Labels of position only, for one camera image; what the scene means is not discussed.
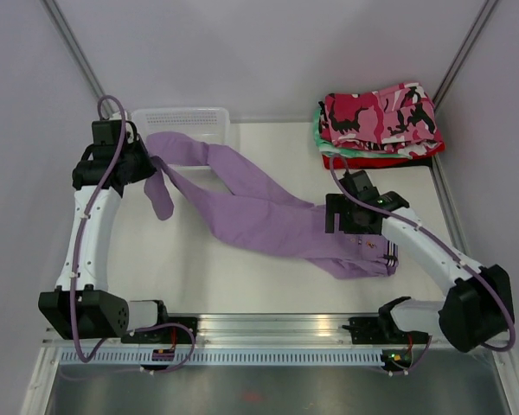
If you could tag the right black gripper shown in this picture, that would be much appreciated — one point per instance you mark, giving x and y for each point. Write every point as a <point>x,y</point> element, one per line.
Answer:
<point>335,205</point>

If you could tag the left aluminium frame post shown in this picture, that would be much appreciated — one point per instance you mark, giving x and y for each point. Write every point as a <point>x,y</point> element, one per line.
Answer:
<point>75,50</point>

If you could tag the aluminium frame post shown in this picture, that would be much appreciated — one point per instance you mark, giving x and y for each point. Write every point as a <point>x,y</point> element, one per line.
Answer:
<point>75,50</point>
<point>467,45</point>

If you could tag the pink camouflage trousers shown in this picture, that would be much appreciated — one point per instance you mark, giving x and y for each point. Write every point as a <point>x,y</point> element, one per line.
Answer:
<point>383,121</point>

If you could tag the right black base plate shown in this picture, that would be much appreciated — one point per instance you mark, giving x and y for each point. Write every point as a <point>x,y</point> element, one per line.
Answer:
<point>369,330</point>

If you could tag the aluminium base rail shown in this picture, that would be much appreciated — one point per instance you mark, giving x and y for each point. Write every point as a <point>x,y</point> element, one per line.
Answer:
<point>247,330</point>

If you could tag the green tie-dye folded trousers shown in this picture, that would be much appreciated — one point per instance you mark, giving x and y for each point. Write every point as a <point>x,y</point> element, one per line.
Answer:
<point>327,148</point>

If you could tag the lilac trousers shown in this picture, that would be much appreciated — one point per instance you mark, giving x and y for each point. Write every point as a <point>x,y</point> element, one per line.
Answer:
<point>244,207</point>

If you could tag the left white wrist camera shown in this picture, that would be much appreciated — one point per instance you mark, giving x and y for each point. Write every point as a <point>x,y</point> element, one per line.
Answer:
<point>117,116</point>

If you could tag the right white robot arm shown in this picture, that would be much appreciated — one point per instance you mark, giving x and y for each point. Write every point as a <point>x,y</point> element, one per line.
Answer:
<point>478,306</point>

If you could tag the white slotted cable duct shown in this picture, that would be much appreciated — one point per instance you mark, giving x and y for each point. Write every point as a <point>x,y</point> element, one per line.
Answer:
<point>285,357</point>

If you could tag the white plastic basket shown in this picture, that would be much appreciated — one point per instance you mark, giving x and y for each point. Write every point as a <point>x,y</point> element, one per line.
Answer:
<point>210,125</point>

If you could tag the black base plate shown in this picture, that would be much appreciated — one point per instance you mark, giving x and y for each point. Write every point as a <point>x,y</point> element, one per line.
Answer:
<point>369,330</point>
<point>177,333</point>

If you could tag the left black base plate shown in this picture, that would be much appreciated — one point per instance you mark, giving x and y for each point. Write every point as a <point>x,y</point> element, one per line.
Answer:
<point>177,333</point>

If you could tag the right aluminium frame post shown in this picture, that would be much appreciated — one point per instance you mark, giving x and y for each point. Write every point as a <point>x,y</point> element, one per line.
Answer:
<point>467,45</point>

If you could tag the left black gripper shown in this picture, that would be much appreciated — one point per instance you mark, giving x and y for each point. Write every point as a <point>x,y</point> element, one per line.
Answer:
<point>147,169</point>

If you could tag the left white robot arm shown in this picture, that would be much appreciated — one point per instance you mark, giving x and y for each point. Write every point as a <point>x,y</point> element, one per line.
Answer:
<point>80,305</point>

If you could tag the red folded trousers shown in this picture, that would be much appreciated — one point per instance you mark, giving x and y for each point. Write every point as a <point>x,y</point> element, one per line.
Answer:
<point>414,151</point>

